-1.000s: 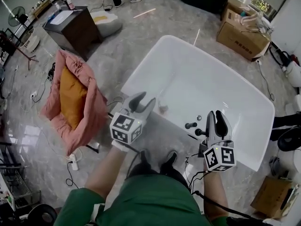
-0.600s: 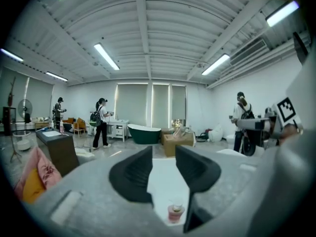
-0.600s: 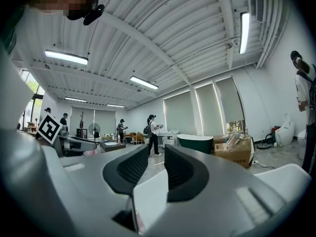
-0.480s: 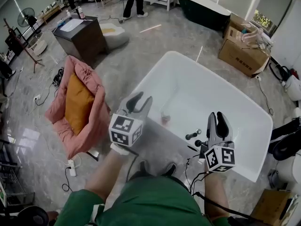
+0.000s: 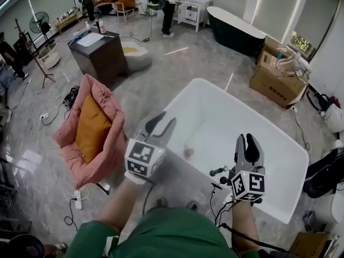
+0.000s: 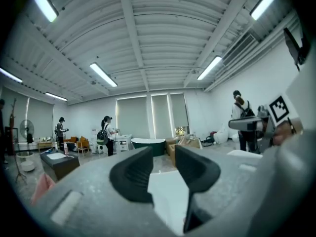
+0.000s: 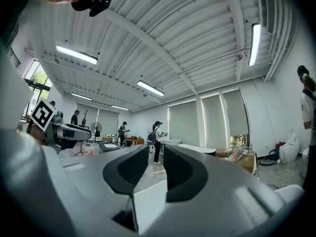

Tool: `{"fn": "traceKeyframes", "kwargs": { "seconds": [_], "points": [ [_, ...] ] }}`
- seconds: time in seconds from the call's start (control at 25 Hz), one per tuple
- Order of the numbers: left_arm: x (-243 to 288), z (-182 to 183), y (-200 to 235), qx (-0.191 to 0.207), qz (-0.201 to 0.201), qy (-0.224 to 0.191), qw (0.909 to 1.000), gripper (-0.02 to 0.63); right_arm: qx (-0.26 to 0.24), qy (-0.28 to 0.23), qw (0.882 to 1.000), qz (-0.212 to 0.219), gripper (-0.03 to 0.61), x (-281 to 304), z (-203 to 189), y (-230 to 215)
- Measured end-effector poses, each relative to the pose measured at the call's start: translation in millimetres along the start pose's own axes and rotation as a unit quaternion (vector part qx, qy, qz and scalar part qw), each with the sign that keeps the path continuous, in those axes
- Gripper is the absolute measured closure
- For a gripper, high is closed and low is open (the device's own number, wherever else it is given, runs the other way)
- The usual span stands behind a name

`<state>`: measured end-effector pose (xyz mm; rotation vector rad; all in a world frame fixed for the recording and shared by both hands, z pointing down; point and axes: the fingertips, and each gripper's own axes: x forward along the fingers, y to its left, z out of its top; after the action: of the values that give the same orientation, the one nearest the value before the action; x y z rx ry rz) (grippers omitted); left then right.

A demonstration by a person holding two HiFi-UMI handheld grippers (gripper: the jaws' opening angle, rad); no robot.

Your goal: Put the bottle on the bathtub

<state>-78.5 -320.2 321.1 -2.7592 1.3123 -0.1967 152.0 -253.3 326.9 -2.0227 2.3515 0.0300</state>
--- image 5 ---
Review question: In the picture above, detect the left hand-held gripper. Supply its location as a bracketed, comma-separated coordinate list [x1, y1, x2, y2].
[124, 111, 177, 178]

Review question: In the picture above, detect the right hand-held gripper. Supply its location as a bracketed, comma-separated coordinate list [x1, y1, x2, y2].
[230, 133, 267, 202]

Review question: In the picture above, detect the white rectangular bathtub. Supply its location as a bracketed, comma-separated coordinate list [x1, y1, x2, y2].
[161, 77, 310, 225]

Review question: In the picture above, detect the person's right forearm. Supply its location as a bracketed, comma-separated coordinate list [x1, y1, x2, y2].
[229, 199, 261, 253]

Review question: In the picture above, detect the person's left forearm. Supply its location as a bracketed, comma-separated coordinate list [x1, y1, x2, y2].
[96, 170, 152, 234]

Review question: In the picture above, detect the dark green oval bathtub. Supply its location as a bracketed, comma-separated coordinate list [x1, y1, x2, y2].
[206, 5, 267, 58]

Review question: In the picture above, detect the black hand shower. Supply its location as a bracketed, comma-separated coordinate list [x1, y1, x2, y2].
[209, 165, 229, 177]

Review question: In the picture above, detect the pink lounge chair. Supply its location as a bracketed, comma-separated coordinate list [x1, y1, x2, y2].
[52, 73, 128, 191]

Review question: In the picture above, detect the orange cushion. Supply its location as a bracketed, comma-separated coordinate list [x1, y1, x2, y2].
[75, 93, 113, 164]

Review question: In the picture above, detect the grey floor cushion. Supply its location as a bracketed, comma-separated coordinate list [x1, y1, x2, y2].
[125, 53, 154, 74]

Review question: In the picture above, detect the large cardboard box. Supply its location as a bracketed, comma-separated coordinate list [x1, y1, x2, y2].
[249, 42, 309, 110]

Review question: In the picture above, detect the person's left shoe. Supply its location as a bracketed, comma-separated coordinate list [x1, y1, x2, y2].
[154, 197, 169, 211]

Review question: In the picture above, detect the egg-shaped rug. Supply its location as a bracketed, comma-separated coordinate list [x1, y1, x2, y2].
[120, 39, 149, 58]

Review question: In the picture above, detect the dark wooden cabinet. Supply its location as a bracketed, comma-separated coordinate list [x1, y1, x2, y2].
[68, 28, 130, 87]

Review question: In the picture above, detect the red black vacuum cleaner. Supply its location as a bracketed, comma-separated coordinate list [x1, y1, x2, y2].
[306, 90, 341, 113]

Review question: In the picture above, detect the grey cloth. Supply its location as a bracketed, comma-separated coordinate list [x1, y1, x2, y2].
[303, 210, 320, 232]

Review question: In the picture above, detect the pile of pale parts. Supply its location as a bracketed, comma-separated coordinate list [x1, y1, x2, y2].
[275, 45, 310, 76]

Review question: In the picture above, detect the white toilet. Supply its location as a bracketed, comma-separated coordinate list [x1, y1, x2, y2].
[319, 191, 344, 226]

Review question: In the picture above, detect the person's green shirt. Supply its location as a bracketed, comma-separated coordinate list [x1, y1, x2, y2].
[64, 207, 242, 258]

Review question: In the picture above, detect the long white power strip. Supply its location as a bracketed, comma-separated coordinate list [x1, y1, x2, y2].
[74, 189, 83, 210]

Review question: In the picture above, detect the small cardboard box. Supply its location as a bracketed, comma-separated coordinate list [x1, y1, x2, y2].
[288, 231, 332, 258]

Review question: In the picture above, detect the white vanity cabinet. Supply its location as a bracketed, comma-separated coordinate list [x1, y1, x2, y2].
[173, 0, 212, 33]

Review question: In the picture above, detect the wooden armchair orange seat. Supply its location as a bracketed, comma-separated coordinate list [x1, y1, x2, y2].
[115, 0, 136, 24]

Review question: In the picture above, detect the round white coffee table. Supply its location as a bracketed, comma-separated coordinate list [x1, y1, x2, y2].
[37, 42, 61, 70]

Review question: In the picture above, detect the black white striped blanket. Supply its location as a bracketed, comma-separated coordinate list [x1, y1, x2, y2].
[94, 2, 118, 16]

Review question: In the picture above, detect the low wooden bench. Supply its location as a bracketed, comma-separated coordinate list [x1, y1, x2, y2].
[54, 9, 81, 35]

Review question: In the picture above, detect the wooden coat rack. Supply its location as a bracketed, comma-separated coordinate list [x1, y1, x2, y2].
[14, 18, 57, 89]

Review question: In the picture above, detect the grey roller blind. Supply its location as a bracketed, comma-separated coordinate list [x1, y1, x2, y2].
[250, 0, 306, 41]
[293, 0, 340, 49]

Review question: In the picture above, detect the black standing fan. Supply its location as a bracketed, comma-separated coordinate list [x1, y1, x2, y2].
[28, 11, 55, 46]

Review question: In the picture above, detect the black metal rack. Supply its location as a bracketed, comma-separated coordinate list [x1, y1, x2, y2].
[0, 156, 32, 234]

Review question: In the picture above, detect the black round stool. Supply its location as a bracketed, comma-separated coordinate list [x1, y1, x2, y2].
[8, 233, 45, 258]

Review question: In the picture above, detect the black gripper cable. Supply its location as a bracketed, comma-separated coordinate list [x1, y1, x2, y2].
[209, 186, 291, 254]

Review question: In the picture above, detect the bundle of black cables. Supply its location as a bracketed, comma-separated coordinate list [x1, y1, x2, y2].
[62, 85, 80, 108]

